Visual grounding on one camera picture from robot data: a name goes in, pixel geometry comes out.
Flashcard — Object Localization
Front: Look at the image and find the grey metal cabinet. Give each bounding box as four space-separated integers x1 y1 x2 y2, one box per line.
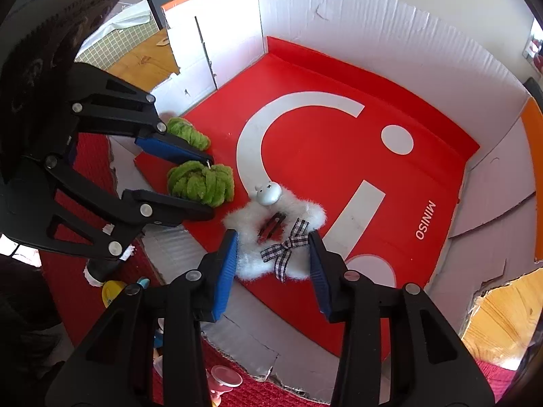
146 0 177 30

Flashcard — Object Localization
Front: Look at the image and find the green grid patterned cloth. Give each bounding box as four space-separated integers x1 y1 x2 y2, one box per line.
74 17 160 69

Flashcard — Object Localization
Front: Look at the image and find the green fluffy scrunchie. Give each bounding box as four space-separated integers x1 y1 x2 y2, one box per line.
167 160 235 208
165 116 211 151

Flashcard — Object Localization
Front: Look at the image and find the white and red cardboard box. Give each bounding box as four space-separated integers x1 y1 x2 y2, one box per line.
108 0 543 403

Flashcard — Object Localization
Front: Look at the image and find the yellow round lid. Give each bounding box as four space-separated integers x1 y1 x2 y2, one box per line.
102 280 128 307

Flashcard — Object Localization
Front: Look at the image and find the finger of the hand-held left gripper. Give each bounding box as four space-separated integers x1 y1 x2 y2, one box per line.
70 63 215 167
4 155 215 261

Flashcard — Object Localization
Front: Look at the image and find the white plastic sheet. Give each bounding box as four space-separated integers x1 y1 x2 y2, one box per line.
114 0 152 27

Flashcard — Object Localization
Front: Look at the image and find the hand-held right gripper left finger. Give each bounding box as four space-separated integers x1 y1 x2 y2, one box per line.
44 229 240 407

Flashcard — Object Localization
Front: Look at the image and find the wall poster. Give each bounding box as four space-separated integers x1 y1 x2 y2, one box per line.
523 20 543 71

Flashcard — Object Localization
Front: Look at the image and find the dark cloth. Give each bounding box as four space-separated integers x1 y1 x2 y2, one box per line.
0 241 77 407

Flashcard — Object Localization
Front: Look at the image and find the white fluffy bow hair clip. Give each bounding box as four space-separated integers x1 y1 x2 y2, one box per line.
223 181 328 284

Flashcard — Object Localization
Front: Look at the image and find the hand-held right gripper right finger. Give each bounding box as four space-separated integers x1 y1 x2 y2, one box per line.
307 231 497 407

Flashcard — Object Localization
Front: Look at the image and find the clear pinkish plastic container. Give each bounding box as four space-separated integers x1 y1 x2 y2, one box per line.
211 365 243 391

